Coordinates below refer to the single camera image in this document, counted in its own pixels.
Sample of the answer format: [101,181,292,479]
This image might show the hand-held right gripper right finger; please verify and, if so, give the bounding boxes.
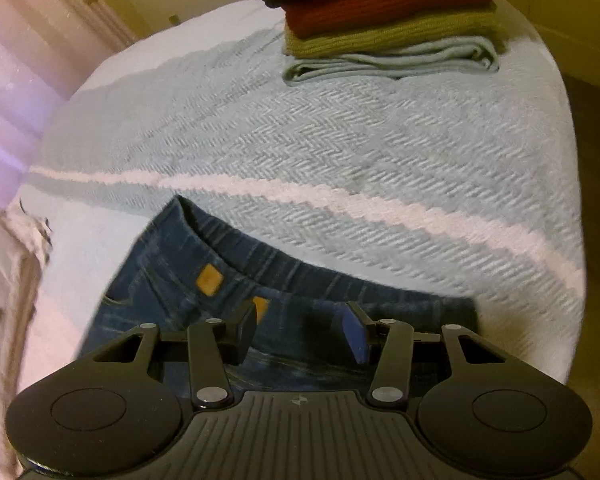
[345,301,524,407]

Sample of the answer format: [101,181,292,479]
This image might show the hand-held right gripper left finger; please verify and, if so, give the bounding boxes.
[83,304,259,408]

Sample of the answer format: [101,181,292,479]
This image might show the dark blue denim pants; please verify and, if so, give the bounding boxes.
[80,195,481,397]

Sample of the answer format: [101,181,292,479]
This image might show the striped woven bed blanket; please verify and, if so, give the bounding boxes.
[10,0,588,480]

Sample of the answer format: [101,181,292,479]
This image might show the pale pink crumpled cloth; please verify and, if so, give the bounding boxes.
[0,204,57,480]

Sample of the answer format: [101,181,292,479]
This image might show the light grey folded garment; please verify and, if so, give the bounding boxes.
[283,36,502,84]

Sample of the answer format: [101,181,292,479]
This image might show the olive green folded garment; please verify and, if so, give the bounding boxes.
[284,9,507,59]

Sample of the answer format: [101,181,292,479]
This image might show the dark red folded garment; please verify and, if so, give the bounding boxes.
[281,0,498,40]

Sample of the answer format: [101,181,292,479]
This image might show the sheer pale curtain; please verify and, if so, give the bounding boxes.
[0,0,137,208]

